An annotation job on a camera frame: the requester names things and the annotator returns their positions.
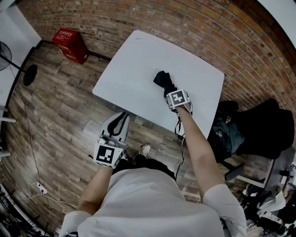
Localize black metal rack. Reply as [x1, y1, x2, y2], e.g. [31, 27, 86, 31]
[0, 184, 54, 237]

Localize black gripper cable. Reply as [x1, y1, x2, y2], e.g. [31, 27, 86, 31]
[174, 110, 194, 181]

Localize person's black trousers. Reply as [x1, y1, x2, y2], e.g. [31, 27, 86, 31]
[113, 152, 177, 181]

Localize white power strip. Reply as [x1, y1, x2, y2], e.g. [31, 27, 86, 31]
[36, 181, 49, 195]

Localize person's white shoe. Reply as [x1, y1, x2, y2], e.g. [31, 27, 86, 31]
[138, 143, 152, 157]

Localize black office chair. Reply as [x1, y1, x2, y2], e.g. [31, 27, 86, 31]
[207, 98, 295, 182]

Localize person's white shirt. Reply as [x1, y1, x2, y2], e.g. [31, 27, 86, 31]
[58, 167, 247, 237]

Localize white table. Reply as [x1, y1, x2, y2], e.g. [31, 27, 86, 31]
[92, 29, 225, 140]

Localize dark jacket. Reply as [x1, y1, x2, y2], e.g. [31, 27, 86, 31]
[212, 115, 245, 161]

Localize person's right forearm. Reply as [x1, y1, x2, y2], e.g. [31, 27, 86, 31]
[177, 104, 226, 202]

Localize person's left forearm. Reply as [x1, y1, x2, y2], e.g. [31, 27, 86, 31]
[78, 165, 114, 216]

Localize red cardboard box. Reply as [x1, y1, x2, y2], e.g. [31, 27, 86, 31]
[51, 28, 89, 65]

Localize thin floor cable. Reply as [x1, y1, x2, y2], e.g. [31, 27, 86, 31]
[16, 83, 79, 208]

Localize black standing fan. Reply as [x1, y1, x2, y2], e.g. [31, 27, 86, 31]
[0, 41, 38, 87]

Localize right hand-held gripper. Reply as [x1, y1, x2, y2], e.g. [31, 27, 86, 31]
[164, 88, 193, 114]

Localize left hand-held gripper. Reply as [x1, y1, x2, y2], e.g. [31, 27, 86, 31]
[93, 112, 130, 170]

